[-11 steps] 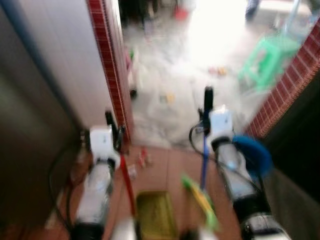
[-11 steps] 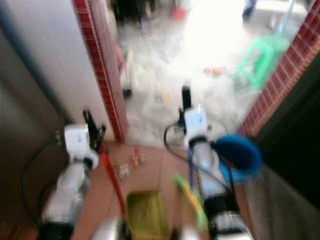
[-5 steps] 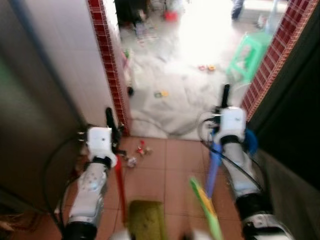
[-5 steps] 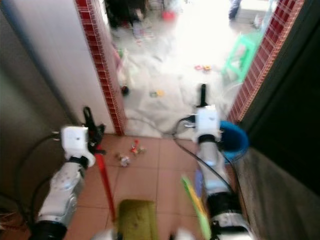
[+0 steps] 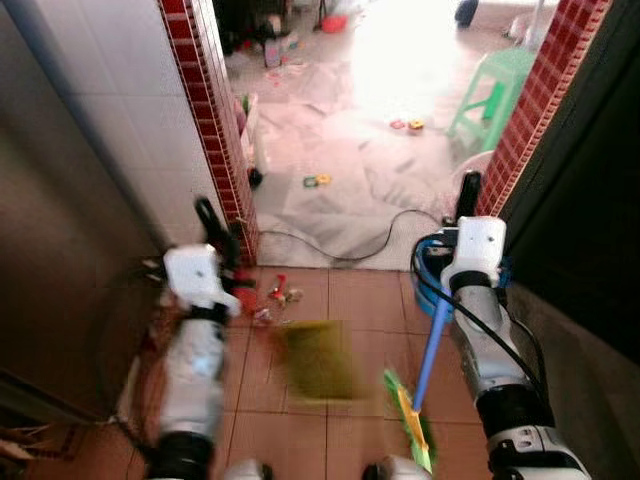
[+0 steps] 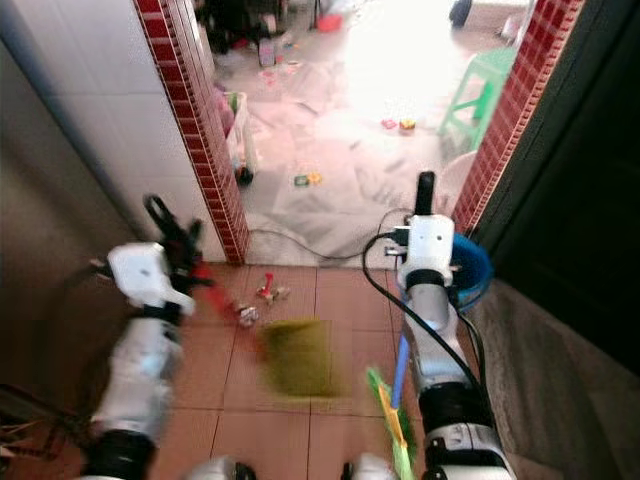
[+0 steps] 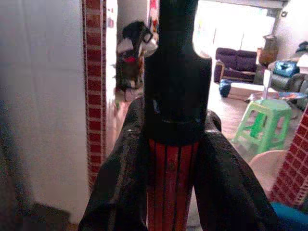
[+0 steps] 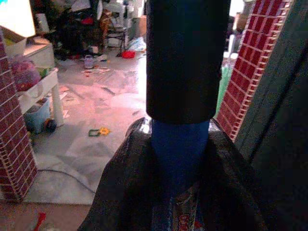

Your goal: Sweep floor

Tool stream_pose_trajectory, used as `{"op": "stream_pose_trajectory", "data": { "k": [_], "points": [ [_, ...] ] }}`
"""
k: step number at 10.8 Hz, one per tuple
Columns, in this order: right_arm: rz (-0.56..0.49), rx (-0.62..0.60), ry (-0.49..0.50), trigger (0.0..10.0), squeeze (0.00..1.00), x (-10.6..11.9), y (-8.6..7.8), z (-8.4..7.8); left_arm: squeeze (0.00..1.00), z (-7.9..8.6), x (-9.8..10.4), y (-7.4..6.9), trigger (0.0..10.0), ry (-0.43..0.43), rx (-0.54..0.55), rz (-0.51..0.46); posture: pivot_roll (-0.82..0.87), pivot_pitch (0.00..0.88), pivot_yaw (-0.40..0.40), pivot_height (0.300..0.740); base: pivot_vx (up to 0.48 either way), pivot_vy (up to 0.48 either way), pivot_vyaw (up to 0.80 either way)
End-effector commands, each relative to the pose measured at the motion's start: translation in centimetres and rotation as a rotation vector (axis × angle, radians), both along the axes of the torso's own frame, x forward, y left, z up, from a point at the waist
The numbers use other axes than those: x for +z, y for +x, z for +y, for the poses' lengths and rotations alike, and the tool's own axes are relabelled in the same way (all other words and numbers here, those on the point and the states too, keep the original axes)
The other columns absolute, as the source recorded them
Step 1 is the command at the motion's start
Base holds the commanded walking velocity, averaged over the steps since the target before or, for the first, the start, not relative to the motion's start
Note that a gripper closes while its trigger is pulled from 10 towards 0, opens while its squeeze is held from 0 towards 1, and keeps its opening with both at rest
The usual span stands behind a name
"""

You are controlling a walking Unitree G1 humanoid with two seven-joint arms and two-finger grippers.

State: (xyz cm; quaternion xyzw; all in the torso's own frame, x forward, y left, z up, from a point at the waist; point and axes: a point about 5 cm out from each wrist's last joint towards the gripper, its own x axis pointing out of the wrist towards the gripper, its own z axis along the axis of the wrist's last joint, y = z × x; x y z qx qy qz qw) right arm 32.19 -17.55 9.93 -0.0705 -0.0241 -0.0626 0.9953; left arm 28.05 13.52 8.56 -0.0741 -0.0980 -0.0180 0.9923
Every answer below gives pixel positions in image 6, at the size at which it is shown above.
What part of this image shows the red handled olive broom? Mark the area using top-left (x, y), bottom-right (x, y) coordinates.
top-left (195, 262), bottom-right (341, 401)

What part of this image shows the green dustpan blue handle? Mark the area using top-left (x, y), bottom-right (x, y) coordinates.
top-left (365, 335), bottom-right (417, 480)

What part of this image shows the white floor sheet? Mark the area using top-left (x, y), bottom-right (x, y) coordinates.
top-left (218, 60), bottom-right (471, 267)

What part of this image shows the red yellow small toy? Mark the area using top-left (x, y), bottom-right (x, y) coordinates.
top-left (379, 118), bottom-right (419, 134)

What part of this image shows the red white small toy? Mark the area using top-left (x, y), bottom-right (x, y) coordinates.
top-left (255, 272), bottom-right (288, 307)

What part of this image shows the blue round plastic bucket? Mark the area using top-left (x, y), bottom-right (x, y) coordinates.
top-left (450, 235), bottom-right (494, 307)

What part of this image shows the green plastic stool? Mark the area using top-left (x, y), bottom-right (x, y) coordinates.
top-left (438, 47), bottom-right (519, 151)

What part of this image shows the small plastic bottle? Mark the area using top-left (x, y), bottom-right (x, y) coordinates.
top-left (257, 37), bottom-right (277, 68)

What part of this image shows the robot left leg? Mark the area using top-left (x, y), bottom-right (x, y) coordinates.
top-left (184, 457), bottom-right (242, 480)

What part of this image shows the robot leg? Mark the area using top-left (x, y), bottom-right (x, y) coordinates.
top-left (184, 457), bottom-right (242, 480)
top-left (344, 454), bottom-right (402, 480)

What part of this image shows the robot right leg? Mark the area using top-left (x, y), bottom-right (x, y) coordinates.
top-left (344, 454), bottom-right (402, 480)

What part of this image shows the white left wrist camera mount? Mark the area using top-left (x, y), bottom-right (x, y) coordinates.
top-left (107, 242), bottom-right (197, 317)

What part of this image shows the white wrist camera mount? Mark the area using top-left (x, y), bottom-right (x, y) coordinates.
top-left (107, 242), bottom-right (197, 317)
top-left (396, 215), bottom-right (457, 291)

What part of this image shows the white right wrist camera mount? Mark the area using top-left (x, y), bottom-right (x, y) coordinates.
top-left (396, 215), bottom-right (457, 291)

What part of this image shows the black floor cable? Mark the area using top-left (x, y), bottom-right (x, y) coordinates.
top-left (248, 208), bottom-right (411, 265)

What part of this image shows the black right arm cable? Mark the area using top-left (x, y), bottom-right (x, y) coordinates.
top-left (362, 232), bottom-right (488, 393)

